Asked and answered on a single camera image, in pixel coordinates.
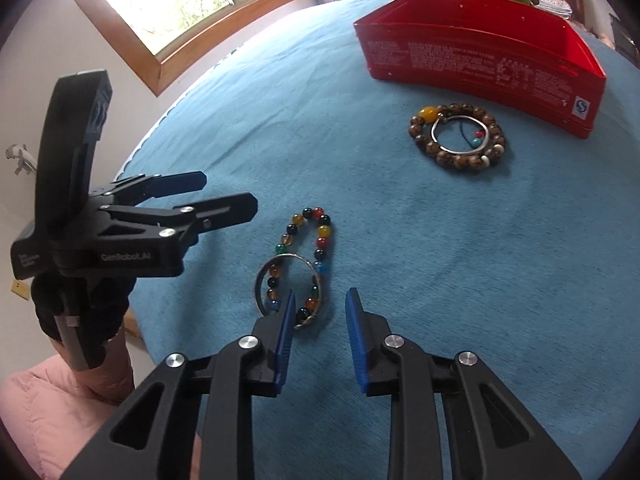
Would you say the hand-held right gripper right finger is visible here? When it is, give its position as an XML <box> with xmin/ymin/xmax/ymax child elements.
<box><xmin>345</xmin><ymin>287</ymin><xmax>583</xmax><ymax>480</ymax></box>

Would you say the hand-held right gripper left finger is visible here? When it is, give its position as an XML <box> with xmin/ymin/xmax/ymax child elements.
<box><xmin>60</xmin><ymin>290</ymin><xmax>297</xmax><ymax>480</ymax></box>

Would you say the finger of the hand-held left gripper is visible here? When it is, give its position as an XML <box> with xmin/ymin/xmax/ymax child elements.
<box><xmin>172</xmin><ymin>192</ymin><xmax>259</xmax><ymax>247</ymax></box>
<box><xmin>145</xmin><ymin>170</ymin><xmax>207</xmax><ymax>200</ymax></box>

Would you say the plain silver bangle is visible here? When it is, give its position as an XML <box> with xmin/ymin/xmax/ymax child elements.
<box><xmin>254</xmin><ymin>255</ymin><xmax>328</xmax><ymax>330</ymax></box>

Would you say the multicolour bead bracelet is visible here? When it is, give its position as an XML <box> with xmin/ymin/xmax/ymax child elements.
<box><xmin>265</xmin><ymin>206</ymin><xmax>335</xmax><ymax>326</ymax></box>

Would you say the brown bead bracelet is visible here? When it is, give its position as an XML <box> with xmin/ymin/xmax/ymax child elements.
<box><xmin>409</xmin><ymin>102</ymin><xmax>507</xmax><ymax>172</ymax></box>

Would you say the thin silver bangle with beads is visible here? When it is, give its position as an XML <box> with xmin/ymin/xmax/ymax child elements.
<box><xmin>431</xmin><ymin>116</ymin><xmax>493</xmax><ymax>156</ymax></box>

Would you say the red tin box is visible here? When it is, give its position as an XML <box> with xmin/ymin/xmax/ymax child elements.
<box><xmin>353</xmin><ymin>0</ymin><xmax>607</xmax><ymax>139</ymax></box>

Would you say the person's left forearm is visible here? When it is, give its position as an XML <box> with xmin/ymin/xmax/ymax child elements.
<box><xmin>0</xmin><ymin>327</ymin><xmax>138</xmax><ymax>480</ymax></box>

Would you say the person's left hand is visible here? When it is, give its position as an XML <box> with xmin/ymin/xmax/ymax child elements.
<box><xmin>32</xmin><ymin>275</ymin><xmax>135</xmax><ymax>361</ymax></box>

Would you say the blue tablecloth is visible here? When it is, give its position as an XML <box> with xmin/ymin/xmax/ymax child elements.
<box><xmin>115</xmin><ymin>0</ymin><xmax>640</xmax><ymax>480</ymax></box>

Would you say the white wall fixture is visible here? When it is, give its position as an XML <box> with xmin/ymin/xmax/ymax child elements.
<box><xmin>5</xmin><ymin>144</ymin><xmax>39</xmax><ymax>177</ymax></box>

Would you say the large wooden frame window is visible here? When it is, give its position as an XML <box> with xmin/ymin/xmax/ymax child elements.
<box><xmin>55</xmin><ymin>0</ymin><xmax>311</xmax><ymax>96</ymax></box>

